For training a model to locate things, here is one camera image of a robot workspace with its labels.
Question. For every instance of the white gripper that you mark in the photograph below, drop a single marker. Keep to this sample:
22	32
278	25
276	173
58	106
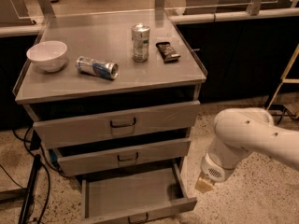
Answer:
212	171

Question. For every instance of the grey bottom drawer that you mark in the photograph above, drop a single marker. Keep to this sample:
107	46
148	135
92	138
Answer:
135	194

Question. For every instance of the grey drawer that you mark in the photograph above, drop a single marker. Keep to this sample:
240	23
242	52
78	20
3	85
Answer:
135	194
126	156
99	127

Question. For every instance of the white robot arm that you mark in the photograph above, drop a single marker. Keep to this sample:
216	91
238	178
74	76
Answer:
238	133

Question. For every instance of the grey middle drawer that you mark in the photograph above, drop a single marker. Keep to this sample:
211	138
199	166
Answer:
126	156

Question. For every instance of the grey top drawer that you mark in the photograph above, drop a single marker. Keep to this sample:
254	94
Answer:
99	127

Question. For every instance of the grey metal drawer cabinet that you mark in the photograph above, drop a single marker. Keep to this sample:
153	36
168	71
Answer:
108	38

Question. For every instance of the dark chocolate bar wrapper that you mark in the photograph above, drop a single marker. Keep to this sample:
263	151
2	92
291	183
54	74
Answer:
167	52

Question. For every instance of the blue silver can lying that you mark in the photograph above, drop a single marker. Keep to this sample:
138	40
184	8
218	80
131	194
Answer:
105	70

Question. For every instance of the silver green upright can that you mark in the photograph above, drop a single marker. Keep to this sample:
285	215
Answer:
141	40

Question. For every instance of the black metal floor bar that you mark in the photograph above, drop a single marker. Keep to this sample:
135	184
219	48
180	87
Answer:
28	197

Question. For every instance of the white ceramic bowl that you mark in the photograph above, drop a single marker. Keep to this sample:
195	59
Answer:
49	56

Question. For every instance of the yellow wheeled cart frame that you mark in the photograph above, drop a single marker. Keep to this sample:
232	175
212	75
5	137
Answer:
283	79

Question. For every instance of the white counter rail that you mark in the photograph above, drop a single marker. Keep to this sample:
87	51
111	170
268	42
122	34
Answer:
235	16

